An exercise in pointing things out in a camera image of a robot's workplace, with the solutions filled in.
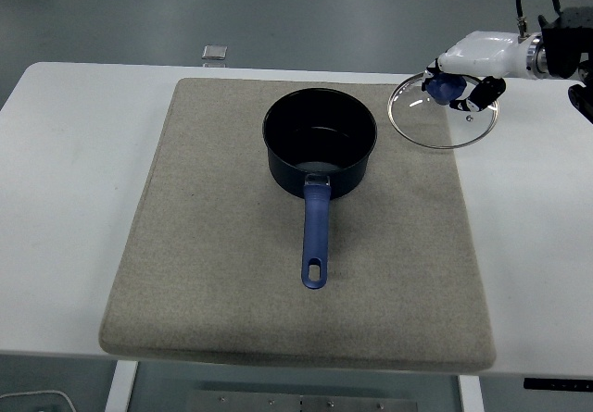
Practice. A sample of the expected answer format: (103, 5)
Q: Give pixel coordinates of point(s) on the small silver floor plate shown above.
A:
(215, 51)

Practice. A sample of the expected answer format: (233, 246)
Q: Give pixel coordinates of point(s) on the black table control panel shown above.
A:
(560, 384)

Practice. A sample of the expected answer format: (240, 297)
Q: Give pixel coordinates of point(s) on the white table leg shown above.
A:
(471, 395)
(119, 389)

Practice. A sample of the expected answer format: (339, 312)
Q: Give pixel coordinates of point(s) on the beige fabric mat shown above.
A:
(208, 245)

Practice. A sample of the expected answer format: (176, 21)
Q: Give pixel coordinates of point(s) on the glass pot lid blue knob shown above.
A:
(444, 90)

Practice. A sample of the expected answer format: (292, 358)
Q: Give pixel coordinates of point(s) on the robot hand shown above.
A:
(486, 55)

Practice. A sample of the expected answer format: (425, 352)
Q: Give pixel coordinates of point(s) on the grey metal plate with screws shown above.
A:
(255, 405)

